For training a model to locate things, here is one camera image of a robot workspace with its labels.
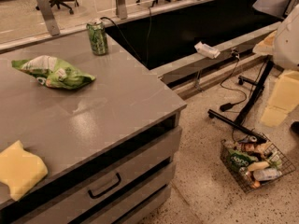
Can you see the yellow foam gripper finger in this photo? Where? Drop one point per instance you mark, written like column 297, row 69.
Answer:
column 283, row 99

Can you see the green rice chip bag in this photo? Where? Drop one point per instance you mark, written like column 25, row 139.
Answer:
column 53, row 72

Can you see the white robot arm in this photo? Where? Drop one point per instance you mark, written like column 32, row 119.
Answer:
column 286, row 42

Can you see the green snack bag in basket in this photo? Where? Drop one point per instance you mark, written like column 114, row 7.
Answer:
column 237, row 159

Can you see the black rolling stand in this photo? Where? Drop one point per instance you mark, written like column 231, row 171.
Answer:
column 259, row 86

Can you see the white bottle in basket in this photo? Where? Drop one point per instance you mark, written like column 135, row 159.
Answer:
column 267, row 174

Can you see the grey laptop tray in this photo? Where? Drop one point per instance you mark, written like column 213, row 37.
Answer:
column 274, row 8

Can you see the green soda can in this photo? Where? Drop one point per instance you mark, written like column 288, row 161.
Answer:
column 98, row 37

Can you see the yellow sponge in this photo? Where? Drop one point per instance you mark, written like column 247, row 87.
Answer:
column 20, row 170

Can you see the black wire basket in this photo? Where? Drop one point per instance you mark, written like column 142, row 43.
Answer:
column 269, row 156

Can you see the black drawer handle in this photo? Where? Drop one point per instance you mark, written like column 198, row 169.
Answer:
column 98, row 192

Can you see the grey metal post right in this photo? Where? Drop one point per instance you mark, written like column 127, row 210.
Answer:
column 121, row 10

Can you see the grey metal post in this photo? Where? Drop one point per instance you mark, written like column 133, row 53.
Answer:
column 47, row 14
column 121, row 10

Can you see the grey metal post left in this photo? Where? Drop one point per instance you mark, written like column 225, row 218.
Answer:
column 47, row 14

